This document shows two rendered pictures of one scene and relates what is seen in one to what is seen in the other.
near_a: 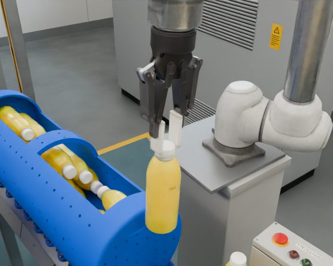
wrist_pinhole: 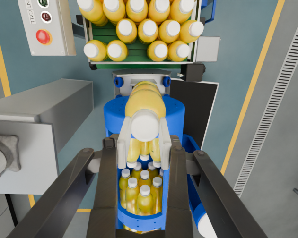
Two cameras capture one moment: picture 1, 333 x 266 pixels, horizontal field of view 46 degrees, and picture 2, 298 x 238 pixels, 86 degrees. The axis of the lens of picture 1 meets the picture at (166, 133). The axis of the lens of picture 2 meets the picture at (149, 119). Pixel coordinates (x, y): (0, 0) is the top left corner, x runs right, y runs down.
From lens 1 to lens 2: 0.61 m
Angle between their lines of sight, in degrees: 47
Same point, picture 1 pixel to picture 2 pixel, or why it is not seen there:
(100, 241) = (178, 119)
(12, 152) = not seen: hidden behind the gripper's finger
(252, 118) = not seen: outside the picture
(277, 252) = (56, 30)
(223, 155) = (13, 148)
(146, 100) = (229, 195)
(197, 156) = (34, 160)
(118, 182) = not seen: hidden behind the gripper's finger
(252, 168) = not seen: outside the picture
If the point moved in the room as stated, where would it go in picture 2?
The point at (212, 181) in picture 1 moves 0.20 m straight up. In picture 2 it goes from (43, 131) to (6, 161)
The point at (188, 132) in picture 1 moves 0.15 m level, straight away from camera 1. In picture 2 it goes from (21, 185) to (4, 203)
